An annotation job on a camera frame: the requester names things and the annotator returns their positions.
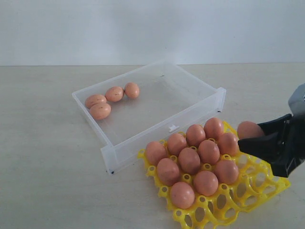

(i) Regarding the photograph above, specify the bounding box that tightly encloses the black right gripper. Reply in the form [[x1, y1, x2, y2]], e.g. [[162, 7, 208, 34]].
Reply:
[[238, 114, 305, 177]]

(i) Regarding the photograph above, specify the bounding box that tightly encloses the brown egg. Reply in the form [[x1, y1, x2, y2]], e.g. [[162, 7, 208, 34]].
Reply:
[[178, 147, 201, 175], [105, 86, 124, 102], [237, 121, 264, 140], [124, 82, 140, 99], [156, 158, 180, 186], [85, 94, 107, 109], [197, 140, 220, 165], [170, 182, 195, 209], [89, 103, 112, 120], [193, 170, 219, 196], [167, 133, 187, 156], [213, 160, 239, 185], [217, 132, 239, 156], [203, 117, 224, 140], [185, 124, 206, 147], [145, 141, 167, 166]]

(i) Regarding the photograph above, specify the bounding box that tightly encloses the yellow plastic egg tray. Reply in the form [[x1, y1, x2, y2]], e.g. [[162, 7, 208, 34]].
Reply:
[[138, 121, 290, 229]]

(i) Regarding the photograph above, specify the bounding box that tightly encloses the clear plastic bin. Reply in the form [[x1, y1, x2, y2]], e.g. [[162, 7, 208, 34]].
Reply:
[[72, 61, 226, 175]]

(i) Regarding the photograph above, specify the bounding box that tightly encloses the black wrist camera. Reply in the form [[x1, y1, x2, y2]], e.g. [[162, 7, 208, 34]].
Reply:
[[288, 84, 305, 116]]

